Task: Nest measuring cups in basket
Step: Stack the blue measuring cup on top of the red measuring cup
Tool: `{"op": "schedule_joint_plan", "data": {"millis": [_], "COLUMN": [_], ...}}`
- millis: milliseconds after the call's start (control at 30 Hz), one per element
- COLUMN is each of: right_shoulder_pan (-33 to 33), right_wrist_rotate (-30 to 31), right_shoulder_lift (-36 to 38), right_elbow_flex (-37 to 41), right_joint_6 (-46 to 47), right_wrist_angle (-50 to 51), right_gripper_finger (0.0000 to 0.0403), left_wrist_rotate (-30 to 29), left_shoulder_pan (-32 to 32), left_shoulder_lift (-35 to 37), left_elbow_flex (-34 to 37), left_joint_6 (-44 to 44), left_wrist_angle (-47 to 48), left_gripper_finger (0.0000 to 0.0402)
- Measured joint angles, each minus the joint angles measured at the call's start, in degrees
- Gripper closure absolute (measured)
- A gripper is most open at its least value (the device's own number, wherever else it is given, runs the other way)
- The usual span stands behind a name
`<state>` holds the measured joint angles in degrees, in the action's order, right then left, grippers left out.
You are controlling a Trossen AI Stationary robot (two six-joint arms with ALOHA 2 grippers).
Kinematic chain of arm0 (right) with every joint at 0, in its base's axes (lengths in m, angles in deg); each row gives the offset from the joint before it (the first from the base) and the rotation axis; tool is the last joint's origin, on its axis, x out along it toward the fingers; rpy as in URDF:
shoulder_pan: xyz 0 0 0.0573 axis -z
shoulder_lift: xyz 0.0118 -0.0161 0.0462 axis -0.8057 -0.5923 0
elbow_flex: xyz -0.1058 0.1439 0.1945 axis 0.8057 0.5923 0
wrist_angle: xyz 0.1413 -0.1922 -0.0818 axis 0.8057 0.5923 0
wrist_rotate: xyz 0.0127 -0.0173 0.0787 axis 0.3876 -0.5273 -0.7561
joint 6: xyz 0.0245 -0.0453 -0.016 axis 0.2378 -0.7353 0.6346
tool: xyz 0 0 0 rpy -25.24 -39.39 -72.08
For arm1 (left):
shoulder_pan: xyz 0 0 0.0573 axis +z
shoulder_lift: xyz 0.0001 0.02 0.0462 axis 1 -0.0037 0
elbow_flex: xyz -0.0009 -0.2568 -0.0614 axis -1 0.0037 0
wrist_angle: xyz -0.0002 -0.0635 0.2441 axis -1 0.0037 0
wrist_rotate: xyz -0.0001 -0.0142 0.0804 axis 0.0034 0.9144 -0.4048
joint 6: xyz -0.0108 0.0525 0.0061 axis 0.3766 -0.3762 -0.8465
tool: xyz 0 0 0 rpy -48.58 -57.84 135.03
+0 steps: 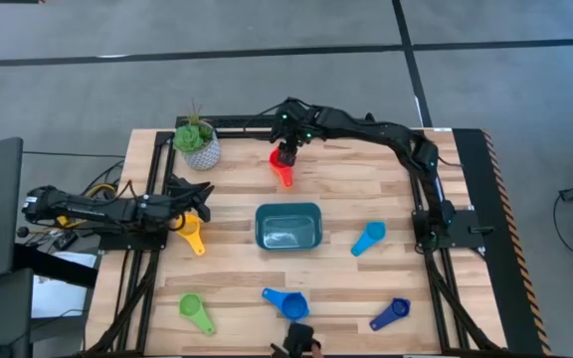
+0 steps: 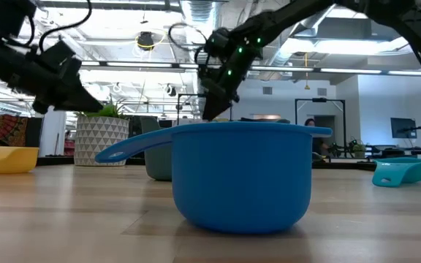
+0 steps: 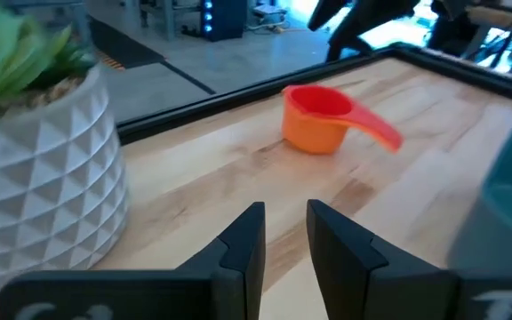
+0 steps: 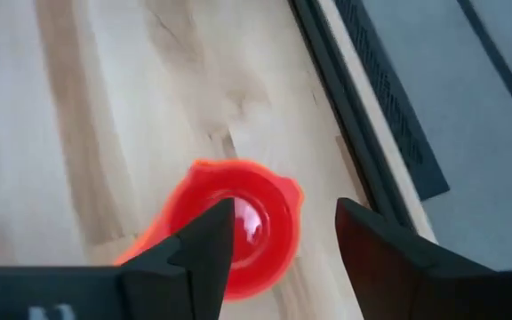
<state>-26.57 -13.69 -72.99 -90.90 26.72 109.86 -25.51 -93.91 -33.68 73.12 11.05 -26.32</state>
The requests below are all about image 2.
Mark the multicoloured round object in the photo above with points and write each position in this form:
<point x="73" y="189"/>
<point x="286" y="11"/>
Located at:
<point x="219" y="119"/>

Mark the background black robot arm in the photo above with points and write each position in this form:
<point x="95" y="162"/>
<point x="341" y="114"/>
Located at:
<point x="342" y="148"/>

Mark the black dome camera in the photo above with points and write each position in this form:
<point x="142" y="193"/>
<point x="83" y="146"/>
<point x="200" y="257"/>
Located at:
<point x="171" y="91"/>

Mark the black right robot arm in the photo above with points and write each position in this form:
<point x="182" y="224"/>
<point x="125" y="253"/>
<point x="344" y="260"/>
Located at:
<point x="287" y="16"/>

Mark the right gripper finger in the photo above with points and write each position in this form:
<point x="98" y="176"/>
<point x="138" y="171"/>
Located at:
<point x="216" y="106"/>

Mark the long ceiling light strip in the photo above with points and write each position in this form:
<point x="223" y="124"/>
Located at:
<point x="342" y="70"/>
<point x="139" y="64"/>

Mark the black aluminium table frame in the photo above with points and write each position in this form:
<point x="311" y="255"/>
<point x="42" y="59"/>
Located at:
<point x="57" y="160"/>

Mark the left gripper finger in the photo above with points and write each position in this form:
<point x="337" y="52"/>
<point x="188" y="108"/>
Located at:
<point x="75" y="100"/>

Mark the silver ventilation duct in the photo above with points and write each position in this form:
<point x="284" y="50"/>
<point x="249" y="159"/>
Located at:
<point x="201" y="11"/>

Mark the succulent in triangle-patterned pot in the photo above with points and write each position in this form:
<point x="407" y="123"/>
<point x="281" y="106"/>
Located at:
<point x="101" y="142"/>

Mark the orange patterned tapestry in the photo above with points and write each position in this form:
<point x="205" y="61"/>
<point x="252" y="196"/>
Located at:
<point x="9" y="129"/>

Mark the yellow measuring cup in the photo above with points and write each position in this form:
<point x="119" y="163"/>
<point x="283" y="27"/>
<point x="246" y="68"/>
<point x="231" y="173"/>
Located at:
<point x="6" y="160"/>

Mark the person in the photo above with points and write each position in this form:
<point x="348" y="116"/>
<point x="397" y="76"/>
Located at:
<point x="311" y="126"/>

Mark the black wall monitor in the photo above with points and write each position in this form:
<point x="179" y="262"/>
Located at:
<point x="403" y="128"/>

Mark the light blue measuring cup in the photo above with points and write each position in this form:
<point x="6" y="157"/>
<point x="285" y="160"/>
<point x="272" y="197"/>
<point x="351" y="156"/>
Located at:
<point x="400" y="171"/>

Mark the dark blue measuring cup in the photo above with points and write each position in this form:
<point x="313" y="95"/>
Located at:
<point x="239" y="175"/>

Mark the teal plastic basket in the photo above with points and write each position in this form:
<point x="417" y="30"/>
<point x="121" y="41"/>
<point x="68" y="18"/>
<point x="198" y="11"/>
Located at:
<point x="157" y="160"/>

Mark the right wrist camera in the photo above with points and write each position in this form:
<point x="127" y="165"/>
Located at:
<point x="218" y="42"/>

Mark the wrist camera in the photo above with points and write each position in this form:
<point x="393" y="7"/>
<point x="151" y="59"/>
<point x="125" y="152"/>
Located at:
<point x="218" y="42"/>
<point x="58" y="55"/>

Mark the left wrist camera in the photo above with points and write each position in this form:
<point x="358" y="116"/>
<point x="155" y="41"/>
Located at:
<point x="58" y="55"/>

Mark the small background potted plant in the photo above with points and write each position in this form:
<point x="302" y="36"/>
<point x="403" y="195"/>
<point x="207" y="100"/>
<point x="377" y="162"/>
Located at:
<point x="359" y="148"/>

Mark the black ceiling device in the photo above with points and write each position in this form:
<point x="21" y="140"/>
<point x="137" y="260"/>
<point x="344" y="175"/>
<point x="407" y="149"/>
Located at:
<point x="145" y="40"/>

